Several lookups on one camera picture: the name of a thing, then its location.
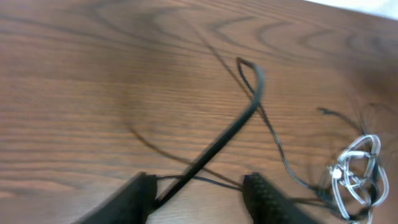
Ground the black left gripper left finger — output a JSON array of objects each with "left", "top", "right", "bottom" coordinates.
[{"left": 76, "top": 172, "right": 158, "bottom": 224}]

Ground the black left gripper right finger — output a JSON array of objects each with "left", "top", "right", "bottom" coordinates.
[{"left": 242, "top": 172, "right": 318, "bottom": 224}]

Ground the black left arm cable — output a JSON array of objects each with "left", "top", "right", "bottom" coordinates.
[{"left": 154, "top": 57, "right": 266, "bottom": 209}]

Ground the black USB cable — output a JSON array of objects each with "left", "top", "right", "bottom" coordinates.
[{"left": 157, "top": 57, "right": 389, "bottom": 222}]

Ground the white USB cable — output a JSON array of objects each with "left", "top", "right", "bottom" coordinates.
[{"left": 328, "top": 134, "right": 390, "bottom": 224}]

